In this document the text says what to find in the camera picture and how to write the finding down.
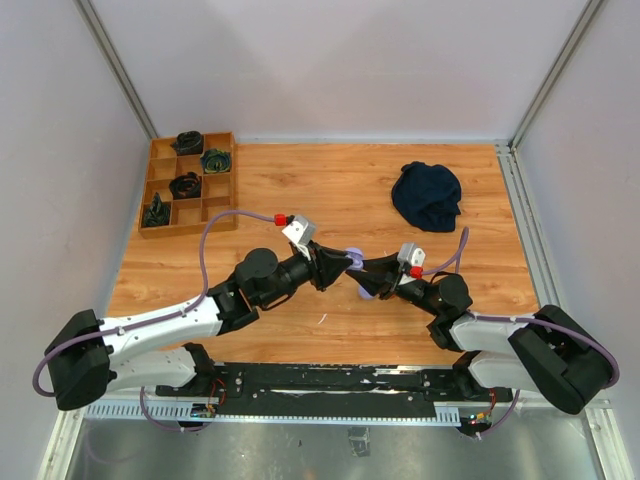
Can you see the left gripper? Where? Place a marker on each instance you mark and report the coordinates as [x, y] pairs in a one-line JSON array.
[[321, 259]]

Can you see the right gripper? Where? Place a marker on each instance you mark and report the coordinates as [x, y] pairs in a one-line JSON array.
[[380, 280]]

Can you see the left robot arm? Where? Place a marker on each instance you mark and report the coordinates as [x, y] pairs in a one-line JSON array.
[[82, 358]]

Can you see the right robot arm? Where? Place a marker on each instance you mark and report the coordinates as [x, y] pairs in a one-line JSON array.
[[546, 352]]

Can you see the navy blue cloth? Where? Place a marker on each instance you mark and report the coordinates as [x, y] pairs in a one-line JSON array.
[[427, 197]]

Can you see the green yellow rolled tie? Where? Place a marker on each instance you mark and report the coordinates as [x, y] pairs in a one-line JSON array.
[[214, 161]]

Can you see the black orange rolled tie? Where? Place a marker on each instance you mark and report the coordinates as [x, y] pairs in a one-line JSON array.
[[187, 186]]

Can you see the dark green folded tie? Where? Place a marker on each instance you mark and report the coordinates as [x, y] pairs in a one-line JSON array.
[[157, 213]]

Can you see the black rolled tie top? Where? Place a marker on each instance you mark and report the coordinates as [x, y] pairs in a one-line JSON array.
[[188, 143]]

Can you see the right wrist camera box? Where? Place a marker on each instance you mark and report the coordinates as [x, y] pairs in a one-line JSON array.
[[410, 259]]

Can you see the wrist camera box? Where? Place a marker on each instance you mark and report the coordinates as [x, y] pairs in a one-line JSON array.
[[410, 259], [299, 231]]

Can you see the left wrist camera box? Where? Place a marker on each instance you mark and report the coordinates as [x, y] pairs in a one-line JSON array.
[[299, 231]]

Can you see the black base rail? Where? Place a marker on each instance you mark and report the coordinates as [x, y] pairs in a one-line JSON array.
[[326, 392]]

